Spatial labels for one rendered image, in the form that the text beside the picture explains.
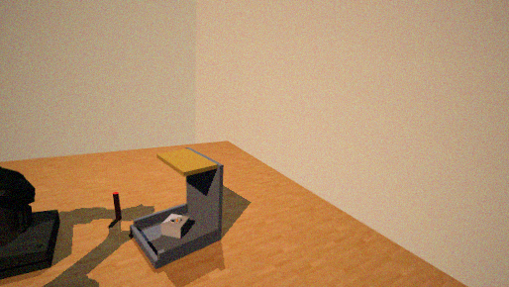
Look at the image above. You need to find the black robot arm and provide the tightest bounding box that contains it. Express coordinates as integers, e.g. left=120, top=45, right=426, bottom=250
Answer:
left=0, top=167, right=36, bottom=235

